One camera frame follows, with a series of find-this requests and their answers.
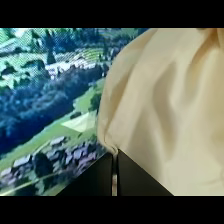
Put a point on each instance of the cream garment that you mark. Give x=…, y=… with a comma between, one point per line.
x=166, y=106

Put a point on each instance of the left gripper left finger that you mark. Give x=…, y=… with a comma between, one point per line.
x=96, y=181

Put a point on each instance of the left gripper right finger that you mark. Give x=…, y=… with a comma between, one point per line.
x=138, y=183

